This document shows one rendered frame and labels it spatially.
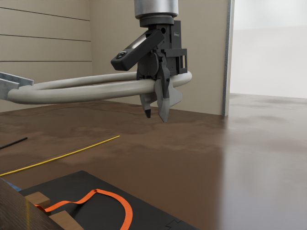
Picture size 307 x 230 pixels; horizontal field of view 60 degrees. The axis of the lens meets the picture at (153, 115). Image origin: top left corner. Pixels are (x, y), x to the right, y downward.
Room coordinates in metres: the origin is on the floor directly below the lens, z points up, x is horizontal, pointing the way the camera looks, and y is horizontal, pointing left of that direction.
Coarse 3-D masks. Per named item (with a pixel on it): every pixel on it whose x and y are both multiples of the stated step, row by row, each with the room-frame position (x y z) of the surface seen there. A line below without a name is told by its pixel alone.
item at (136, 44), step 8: (144, 32) 0.58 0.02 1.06; (152, 32) 0.55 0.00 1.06; (160, 32) 0.56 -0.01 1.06; (136, 40) 0.56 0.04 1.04; (144, 40) 0.54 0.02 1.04; (152, 40) 0.54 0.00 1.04; (160, 40) 0.56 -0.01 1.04; (128, 48) 0.54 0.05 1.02; (136, 48) 0.52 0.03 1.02; (144, 48) 0.53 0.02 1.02; (152, 48) 0.54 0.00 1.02; (120, 56) 0.52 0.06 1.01; (128, 56) 0.51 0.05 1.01; (136, 56) 0.52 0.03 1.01; (112, 64) 0.53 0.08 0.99; (120, 64) 0.51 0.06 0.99; (128, 64) 0.51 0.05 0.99
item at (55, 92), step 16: (64, 80) 0.91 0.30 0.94; (80, 80) 0.94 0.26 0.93; (96, 80) 0.96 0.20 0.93; (112, 80) 0.97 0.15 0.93; (128, 80) 0.98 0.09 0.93; (144, 80) 0.55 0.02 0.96; (176, 80) 0.60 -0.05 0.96; (16, 96) 0.57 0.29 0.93; (32, 96) 0.54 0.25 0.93; (48, 96) 0.52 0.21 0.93; (64, 96) 0.52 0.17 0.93; (80, 96) 0.51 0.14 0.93; (96, 96) 0.52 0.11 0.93; (112, 96) 0.52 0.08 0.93
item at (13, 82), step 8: (0, 72) 0.78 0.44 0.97; (0, 80) 0.67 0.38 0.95; (8, 80) 0.78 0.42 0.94; (16, 80) 0.78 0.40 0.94; (24, 80) 0.78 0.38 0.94; (32, 80) 0.79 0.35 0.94; (0, 88) 0.67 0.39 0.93; (8, 88) 0.67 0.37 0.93; (16, 88) 0.68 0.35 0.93; (0, 96) 0.67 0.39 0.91
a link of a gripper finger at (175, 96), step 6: (156, 84) 0.55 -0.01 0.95; (156, 90) 0.55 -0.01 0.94; (174, 90) 0.56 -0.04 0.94; (162, 96) 0.53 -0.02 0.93; (174, 96) 0.56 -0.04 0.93; (180, 96) 0.57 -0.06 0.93; (162, 102) 0.54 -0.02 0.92; (168, 102) 0.54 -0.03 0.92; (174, 102) 0.56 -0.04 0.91; (162, 108) 0.54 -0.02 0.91; (168, 108) 0.54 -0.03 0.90; (162, 114) 0.54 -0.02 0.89; (168, 114) 0.54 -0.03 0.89
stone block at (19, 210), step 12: (0, 180) 0.71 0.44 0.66; (0, 192) 0.54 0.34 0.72; (12, 192) 0.63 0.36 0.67; (0, 204) 0.43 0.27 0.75; (12, 204) 0.49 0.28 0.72; (24, 204) 0.56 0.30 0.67; (0, 216) 0.36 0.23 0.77; (12, 216) 0.40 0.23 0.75; (24, 216) 0.45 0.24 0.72; (36, 216) 0.51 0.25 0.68; (0, 228) 0.31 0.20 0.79; (12, 228) 0.34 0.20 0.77; (24, 228) 0.37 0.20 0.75; (36, 228) 0.41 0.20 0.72; (48, 228) 0.47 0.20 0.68; (60, 228) 0.53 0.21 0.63
